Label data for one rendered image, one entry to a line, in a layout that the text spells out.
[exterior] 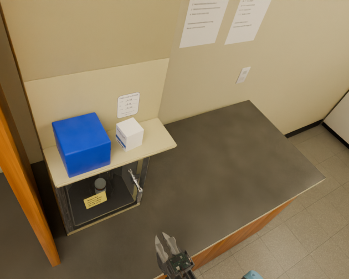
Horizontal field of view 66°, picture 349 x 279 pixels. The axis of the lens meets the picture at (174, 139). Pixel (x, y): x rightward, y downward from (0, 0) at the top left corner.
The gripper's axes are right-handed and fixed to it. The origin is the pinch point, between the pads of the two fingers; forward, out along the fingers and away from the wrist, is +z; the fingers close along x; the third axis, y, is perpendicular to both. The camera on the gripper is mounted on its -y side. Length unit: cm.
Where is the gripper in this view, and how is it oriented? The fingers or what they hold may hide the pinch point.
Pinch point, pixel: (160, 238)
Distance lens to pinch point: 99.6
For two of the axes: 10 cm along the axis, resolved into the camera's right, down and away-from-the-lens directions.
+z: -5.0, -7.2, 4.9
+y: 1.9, -6.4, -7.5
